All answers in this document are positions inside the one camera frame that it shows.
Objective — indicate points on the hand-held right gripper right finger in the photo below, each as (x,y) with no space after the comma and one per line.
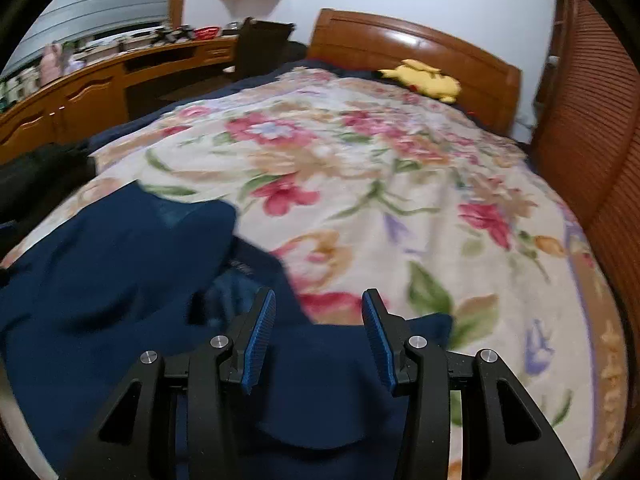
(377,340)

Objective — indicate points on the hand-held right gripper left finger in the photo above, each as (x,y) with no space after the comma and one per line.
(260,340)

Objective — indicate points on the navy blue suit jacket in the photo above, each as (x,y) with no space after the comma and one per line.
(125,285)

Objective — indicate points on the floral blanket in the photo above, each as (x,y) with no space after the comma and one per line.
(375,185)

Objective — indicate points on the navy bed sheet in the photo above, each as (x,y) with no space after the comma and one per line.
(150,120)

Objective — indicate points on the yellow plush toy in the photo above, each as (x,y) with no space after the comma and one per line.
(425,80)

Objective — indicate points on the black cloth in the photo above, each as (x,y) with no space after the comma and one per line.
(35,185)

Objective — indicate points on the dark chair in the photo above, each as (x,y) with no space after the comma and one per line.
(262,45)

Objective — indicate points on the wooden wardrobe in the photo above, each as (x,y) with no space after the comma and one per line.
(590,135)

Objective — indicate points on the wooden desk cabinet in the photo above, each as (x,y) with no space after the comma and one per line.
(85,100)

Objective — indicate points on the wooden bed headboard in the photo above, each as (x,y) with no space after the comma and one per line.
(400,42)

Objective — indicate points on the red box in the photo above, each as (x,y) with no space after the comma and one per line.
(207,33)

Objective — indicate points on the pink bag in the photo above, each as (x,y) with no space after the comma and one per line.
(51,62)

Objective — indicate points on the grey window blinds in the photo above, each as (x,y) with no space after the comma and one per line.
(100,5)

